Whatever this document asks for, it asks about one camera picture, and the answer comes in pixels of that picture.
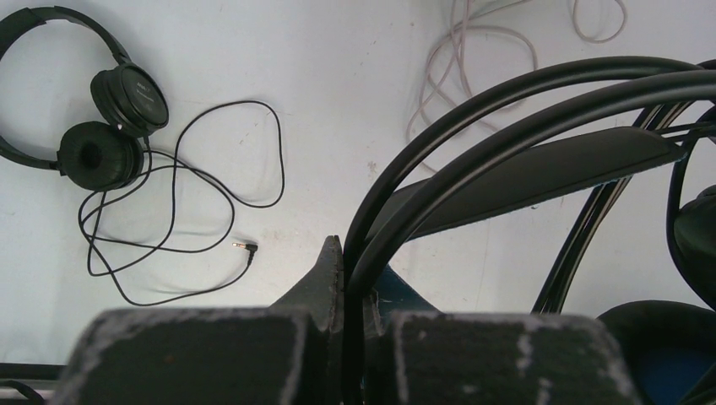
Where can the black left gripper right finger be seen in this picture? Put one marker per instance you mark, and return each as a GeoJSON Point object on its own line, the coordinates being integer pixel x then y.
{"type": "Point", "coordinates": [424, 356]}

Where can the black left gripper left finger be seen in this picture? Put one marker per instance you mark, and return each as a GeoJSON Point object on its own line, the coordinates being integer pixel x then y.
{"type": "Point", "coordinates": [285, 353]}

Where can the black and blue gaming headset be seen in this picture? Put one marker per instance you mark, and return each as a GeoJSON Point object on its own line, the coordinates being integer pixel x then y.
{"type": "Point", "coordinates": [561, 129]}

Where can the small black on-ear headphones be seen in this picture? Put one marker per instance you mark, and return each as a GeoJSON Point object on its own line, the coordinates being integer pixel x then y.
{"type": "Point", "coordinates": [98, 156]}

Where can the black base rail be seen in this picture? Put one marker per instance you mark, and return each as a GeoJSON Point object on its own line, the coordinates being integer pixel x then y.
{"type": "Point", "coordinates": [29, 383]}

